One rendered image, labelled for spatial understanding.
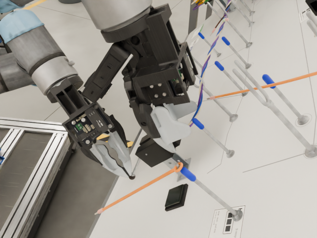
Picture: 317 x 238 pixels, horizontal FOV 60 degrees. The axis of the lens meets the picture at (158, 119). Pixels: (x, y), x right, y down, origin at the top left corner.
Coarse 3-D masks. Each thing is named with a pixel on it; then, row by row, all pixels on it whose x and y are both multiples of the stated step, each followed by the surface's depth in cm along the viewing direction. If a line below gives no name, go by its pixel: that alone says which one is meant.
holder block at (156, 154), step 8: (144, 136) 49; (144, 144) 46; (152, 144) 44; (136, 152) 47; (144, 152) 46; (152, 152) 45; (160, 152) 45; (168, 152) 44; (144, 160) 47; (152, 160) 47; (160, 160) 46
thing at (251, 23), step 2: (226, 0) 70; (232, 0) 70; (232, 2) 70; (234, 2) 70; (234, 4) 70; (236, 4) 70; (236, 6) 70; (238, 8) 71; (240, 8) 71; (240, 10) 71; (240, 12) 71; (242, 12) 71; (242, 14) 71; (244, 14) 71; (244, 16) 72; (246, 16) 72; (246, 18) 72; (248, 18) 72; (248, 20) 72; (250, 22) 72; (252, 22) 72; (254, 22) 72; (250, 24) 72; (252, 24) 72; (250, 26) 72
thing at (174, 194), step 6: (180, 186) 45; (186, 186) 45; (168, 192) 46; (174, 192) 45; (180, 192) 44; (186, 192) 44; (168, 198) 45; (174, 198) 44; (180, 198) 43; (168, 204) 44; (174, 204) 43; (180, 204) 42; (168, 210) 44
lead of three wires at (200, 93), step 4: (200, 84) 45; (200, 88) 45; (200, 92) 44; (200, 96) 44; (200, 100) 44; (200, 104) 43; (200, 108) 43; (196, 112) 43; (196, 116) 43; (188, 124) 43; (192, 124) 43
